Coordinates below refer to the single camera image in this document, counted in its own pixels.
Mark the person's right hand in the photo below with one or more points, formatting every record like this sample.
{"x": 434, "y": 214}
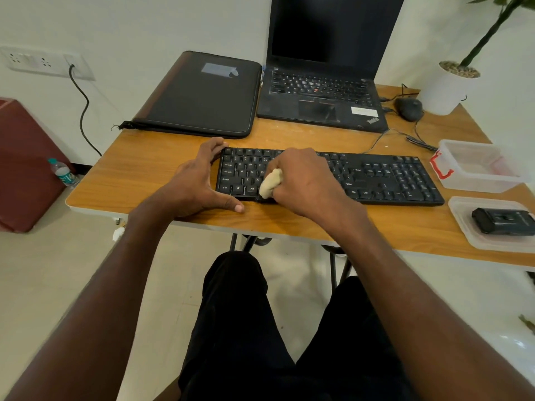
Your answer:
{"x": 311, "y": 187}

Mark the person's left hand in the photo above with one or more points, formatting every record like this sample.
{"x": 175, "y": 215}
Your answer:
{"x": 190, "y": 187}

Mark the person's right fingers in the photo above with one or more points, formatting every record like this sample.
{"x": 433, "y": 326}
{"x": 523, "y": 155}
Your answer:
{"x": 292, "y": 160}

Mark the person's left thumb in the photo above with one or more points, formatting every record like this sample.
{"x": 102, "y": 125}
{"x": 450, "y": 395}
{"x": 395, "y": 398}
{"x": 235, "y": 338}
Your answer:
{"x": 225, "y": 202}

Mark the beige cleaning putty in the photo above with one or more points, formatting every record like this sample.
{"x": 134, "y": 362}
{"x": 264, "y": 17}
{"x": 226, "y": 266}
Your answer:
{"x": 271, "y": 183}

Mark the black computer keyboard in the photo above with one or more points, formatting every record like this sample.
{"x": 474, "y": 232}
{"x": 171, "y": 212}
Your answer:
{"x": 376, "y": 179}

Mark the person's right forearm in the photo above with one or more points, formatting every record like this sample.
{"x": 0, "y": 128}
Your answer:
{"x": 409, "y": 304}

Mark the person's left forearm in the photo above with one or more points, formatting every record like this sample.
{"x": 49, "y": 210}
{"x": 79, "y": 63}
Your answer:
{"x": 96, "y": 304}

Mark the black laptop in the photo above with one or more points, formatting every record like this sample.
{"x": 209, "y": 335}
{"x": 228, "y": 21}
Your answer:
{"x": 326, "y": 58}

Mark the black laptop sleeve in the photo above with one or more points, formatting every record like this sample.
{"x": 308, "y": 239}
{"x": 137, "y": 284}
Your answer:
{"x": 200, "y": 93}

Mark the black computer mouse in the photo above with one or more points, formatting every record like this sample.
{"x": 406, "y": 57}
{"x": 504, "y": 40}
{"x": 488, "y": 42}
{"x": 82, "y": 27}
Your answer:
{"x": 408, "y": 108}

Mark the person's black trousers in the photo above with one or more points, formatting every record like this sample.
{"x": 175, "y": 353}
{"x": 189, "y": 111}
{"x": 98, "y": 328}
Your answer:
{"x": 242, "y": 342}

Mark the plastic water bottle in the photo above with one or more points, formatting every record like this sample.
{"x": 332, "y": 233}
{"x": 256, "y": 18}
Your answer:
{"x": 64, "y": 174}

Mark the white plant pot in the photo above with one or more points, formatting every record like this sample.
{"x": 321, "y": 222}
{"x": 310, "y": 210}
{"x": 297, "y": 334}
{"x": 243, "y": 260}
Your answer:
{"x": 445, "y": 91}

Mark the clear plastic lid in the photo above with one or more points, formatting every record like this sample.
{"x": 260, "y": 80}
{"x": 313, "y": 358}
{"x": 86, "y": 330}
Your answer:
{"x": 464, "y": 221}

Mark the clear container with red clips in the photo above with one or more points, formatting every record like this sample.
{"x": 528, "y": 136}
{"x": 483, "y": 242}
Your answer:
{"x": 476, "y": 164}

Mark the maroon padded seat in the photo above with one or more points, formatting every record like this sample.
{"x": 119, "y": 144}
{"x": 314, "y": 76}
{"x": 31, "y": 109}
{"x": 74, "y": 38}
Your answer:
{"x": 25, "y": 171}

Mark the black rectangular device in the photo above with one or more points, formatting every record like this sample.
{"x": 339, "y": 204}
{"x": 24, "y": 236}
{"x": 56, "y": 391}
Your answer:
{"x": 503, "y": 221}

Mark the green potted plant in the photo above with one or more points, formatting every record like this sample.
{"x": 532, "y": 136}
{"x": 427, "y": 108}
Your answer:
{"x": 485, "y": 39}

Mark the black table frame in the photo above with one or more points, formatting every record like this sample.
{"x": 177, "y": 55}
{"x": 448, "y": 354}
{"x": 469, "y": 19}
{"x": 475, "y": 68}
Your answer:
{"x": 333, "y": 267}

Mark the white wall socket panel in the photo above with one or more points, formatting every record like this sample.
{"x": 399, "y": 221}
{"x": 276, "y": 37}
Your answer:
{"x": 37, "y": 61}

